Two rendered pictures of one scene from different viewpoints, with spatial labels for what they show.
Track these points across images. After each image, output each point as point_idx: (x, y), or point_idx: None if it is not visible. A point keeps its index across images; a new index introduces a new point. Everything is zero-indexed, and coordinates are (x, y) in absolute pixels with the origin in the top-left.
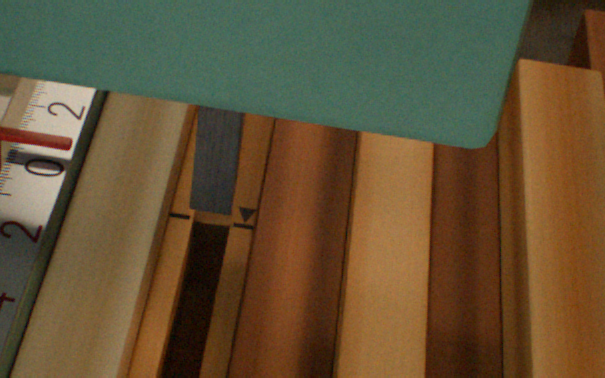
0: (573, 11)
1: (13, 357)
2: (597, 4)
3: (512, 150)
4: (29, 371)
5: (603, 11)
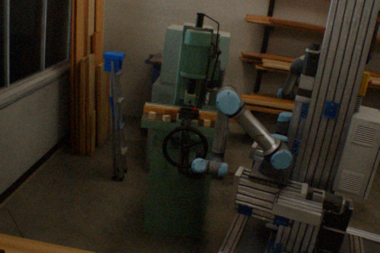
0: (213, 125)
1: (180, 107)
2: (214, 125)
3: None
4: (180, 108)
5: (214, 125)
